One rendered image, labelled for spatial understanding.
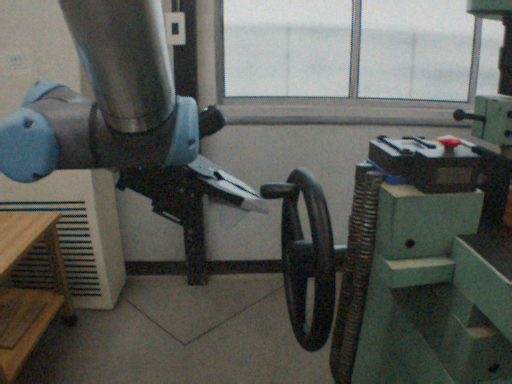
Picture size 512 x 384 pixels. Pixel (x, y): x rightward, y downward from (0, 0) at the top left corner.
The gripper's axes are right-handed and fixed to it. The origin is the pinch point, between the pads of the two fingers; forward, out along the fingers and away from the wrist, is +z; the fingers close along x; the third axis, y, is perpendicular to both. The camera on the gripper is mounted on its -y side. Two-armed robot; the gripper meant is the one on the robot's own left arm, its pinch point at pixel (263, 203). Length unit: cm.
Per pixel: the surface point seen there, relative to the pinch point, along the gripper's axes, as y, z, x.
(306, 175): -6.6, 3.2, -0.2
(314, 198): -5.5, 4.0, 5.1
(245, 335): 81, 49, -78
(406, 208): -11.5, 12.6, 10.9
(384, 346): 15.4, 36.9, -1.9
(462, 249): -11.1, 21.8, 13.5
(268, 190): -1.8, -0.2, -0.8
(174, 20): -11, -35, -121
